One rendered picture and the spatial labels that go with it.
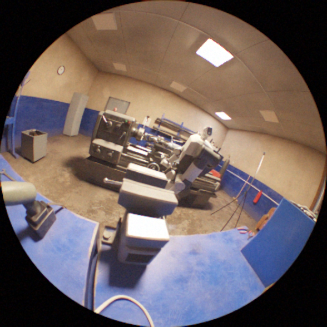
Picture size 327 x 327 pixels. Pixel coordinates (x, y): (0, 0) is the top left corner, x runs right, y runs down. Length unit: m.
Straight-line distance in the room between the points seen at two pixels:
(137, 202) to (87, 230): 0.25
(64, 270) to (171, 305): 0.31
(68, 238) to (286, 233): 0.89
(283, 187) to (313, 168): 1.47
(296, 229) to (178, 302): 0.57
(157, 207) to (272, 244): 0.63
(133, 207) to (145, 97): 5.06
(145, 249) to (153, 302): 0.20
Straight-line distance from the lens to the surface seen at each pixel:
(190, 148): 0.78
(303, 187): 4.64
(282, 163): 4.84
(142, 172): 0.38
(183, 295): 0.44
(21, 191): 0.33
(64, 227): 0.45
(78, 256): 0.40
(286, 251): 0.71
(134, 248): 0.27
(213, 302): 0.50
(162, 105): 5.18
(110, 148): 1.70
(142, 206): 0.28
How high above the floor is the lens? 1.24
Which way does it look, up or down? 14 degrees down
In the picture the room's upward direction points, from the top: 23 degrees clockwise
